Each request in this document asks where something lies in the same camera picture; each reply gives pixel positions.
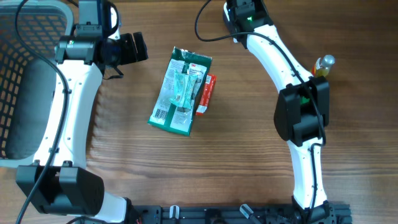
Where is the green 3M gloves package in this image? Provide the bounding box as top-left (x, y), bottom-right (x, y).
top-left (148, 47), bottom-right (212, 136)

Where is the red snack packet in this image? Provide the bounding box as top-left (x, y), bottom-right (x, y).
top-left (195, 74), bottom-right (217, 116)

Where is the yellow liquid bottle silver cap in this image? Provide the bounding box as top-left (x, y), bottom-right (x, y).
top-left (310, 55), bottom-right (335, 77)

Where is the light teal small packet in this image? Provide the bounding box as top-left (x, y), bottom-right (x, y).
top-left (169, 70), bottom-right (197, 110)

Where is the green lid white jar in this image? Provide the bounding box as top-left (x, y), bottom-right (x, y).
top-left (300, 96), bottom-right (310, 106)

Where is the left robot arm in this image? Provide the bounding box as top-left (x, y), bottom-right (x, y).
top-left (16, 1), bottom-right (148, 223)

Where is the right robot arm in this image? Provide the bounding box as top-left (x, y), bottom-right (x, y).
top-left (223, 1), bottom-right (336, 223)

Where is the white barcode scanner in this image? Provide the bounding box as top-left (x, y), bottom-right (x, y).
top-left (223, 0), bottom-right (238, 34)

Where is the grey plastic mesh basket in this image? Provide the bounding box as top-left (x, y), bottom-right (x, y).
top-left (1, 1), bottom-right (73, 168)

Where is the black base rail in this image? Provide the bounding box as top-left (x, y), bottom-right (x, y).
top-left (133, 203), bottom-right (353, 224)

